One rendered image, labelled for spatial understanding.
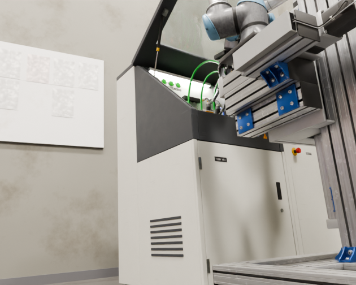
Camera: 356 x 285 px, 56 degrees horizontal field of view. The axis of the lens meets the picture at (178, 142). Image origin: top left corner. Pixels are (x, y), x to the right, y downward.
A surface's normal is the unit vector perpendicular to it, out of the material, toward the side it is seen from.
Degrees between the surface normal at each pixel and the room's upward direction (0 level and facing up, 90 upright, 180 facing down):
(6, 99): 90
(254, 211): 90
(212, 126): 90
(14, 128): 90
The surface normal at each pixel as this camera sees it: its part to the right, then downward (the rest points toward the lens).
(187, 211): -0.82, -0.11
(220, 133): 0.57, -0.26
